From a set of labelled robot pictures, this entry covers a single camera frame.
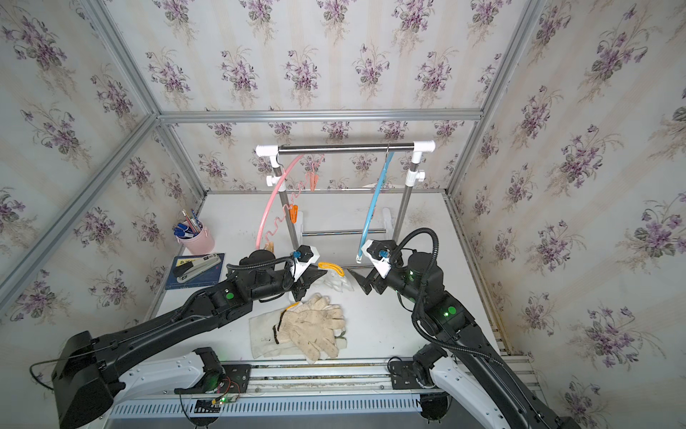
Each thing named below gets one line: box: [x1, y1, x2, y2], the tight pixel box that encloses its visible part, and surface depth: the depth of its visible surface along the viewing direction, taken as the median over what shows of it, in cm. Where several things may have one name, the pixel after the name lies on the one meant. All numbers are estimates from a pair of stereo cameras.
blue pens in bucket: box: [173, 209, 203, 239], surface depth 97 cm
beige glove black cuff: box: [272, 293, 346, 362], surface depth 81 cm
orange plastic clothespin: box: [289, 203, 300, 225], surface depth 82 cm
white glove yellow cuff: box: [317, 261, 355, 293], surface depth 71 cm
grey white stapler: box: [172, 252, 222, 284], surface depth 94 cm
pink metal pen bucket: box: [176, 226, 216, 255], surface depth 97 cm
